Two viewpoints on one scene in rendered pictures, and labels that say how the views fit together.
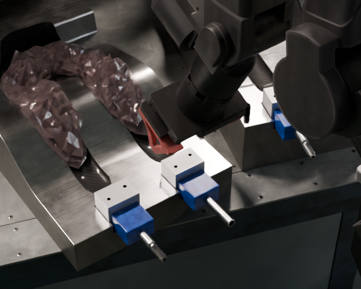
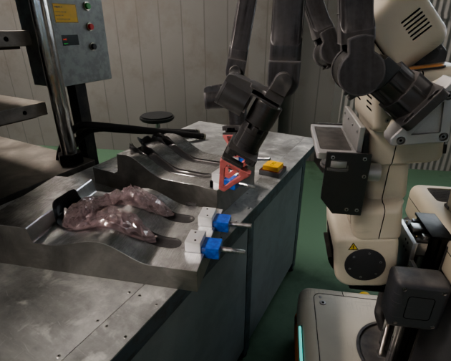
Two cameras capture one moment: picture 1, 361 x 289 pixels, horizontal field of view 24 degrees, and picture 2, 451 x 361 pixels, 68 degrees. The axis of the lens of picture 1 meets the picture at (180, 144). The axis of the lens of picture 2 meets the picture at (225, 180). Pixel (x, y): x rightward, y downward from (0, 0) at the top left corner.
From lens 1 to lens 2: 0.66 m
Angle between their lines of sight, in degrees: 40
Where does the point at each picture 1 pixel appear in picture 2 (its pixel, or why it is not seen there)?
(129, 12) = not seen: hidden behind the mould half
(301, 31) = (358, 35)
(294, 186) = (243, 213)
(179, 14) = (238, 90)
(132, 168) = (182, 230)
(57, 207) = (166, 262)
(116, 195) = (197, 237)
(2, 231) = (132, 301)
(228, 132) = (200, 204)
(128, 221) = (212, 245)
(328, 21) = (364, 29)
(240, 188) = not seen: hidden behind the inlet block
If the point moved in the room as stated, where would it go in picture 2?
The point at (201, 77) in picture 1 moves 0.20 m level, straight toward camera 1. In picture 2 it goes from (263, 117) to (360, 142)
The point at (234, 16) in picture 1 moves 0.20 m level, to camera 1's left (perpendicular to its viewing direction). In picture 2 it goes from (295, 61) to (209, 71)
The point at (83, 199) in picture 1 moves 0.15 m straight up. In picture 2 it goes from (175, 252) to (170, 191)
